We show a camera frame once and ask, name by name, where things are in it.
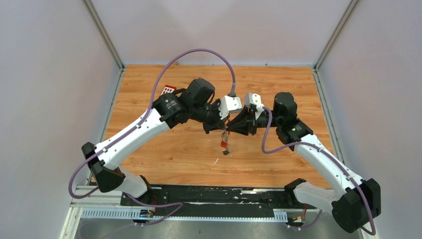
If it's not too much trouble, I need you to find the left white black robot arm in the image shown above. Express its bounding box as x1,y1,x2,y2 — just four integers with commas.
81,78,238,206

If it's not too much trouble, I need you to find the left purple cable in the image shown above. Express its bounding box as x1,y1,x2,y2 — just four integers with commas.
68,48,237,228

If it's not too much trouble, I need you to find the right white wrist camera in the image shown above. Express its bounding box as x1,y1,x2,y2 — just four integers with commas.
244,92,264,120

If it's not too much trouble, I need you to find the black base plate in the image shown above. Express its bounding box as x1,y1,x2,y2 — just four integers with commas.
120,183,317,219

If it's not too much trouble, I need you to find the purple cable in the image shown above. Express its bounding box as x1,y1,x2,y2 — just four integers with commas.
261,106,377,236
68,48,237,228

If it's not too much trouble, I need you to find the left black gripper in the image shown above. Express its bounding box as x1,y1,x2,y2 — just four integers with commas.
191,99,231,135

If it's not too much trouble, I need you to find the red window toy brick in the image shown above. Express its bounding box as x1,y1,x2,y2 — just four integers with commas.
161,85,177,95

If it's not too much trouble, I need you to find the white slotted cable duct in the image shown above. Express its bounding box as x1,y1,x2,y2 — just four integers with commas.
81,208,288,223

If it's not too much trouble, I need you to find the metal keyring holder red handle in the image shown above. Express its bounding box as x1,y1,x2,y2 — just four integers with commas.
220,130,230,155

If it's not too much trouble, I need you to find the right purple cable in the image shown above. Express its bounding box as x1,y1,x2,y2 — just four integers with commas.
261,106,377,236

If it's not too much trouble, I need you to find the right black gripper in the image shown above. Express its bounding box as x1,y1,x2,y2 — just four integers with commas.
226,106,282,135

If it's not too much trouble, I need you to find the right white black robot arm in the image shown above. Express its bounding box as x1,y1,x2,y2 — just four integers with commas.
221,92,381,236

